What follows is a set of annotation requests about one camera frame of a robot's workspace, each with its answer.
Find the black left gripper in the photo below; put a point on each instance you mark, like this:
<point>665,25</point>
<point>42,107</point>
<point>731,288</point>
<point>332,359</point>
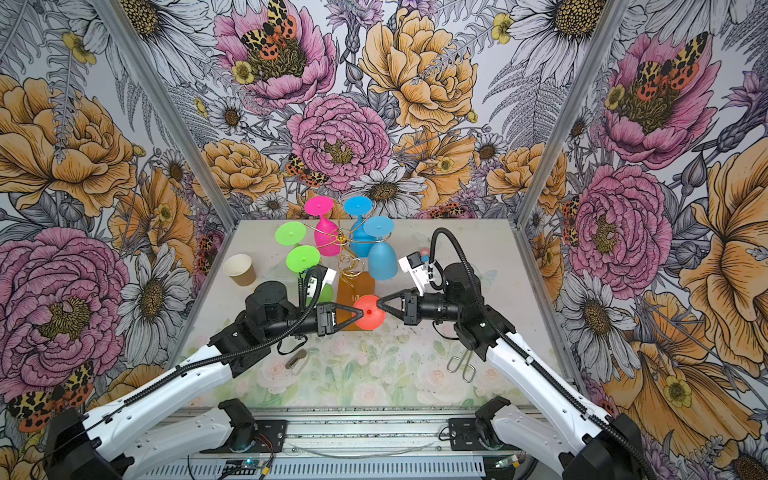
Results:
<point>326,312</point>

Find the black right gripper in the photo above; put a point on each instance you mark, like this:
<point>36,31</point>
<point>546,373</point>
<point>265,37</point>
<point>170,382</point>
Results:
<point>411,313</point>

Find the red wine glass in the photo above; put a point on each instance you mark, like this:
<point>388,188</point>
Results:
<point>373,316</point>

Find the blue wine glass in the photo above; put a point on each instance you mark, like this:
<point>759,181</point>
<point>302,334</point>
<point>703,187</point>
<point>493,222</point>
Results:
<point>383,262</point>
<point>359,208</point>

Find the green wine glass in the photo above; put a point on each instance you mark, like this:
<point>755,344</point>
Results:
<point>291,234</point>
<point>299,261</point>

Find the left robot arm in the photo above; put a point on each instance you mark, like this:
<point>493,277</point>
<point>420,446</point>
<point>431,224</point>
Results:
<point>126,439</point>

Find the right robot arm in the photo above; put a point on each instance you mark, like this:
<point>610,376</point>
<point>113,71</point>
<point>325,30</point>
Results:
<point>577,439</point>

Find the pink wine glass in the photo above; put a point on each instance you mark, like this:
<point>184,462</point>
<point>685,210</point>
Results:
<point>326,231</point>

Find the small metal carabiner clip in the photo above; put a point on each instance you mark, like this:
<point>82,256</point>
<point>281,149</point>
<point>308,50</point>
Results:
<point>297,362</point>

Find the floral table mat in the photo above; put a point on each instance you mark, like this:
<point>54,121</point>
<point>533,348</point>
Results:
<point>393,366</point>

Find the metal tongs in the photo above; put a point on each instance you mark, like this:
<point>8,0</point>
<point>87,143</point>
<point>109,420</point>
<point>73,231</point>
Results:
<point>462,364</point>

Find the brown paper cup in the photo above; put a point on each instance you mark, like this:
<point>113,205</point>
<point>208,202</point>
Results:
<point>239,268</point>

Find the gold wire glass rack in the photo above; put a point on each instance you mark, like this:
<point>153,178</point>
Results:
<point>355,280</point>

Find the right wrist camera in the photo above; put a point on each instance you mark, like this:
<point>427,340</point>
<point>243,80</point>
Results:
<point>418,268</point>

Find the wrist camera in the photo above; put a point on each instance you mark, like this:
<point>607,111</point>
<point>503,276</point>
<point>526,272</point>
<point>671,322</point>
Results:
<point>320,277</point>
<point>418,268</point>

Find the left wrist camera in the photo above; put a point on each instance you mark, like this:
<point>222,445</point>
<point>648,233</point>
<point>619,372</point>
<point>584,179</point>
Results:
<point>320,277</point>

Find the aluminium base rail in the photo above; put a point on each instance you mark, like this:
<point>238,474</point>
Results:
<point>361,443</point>

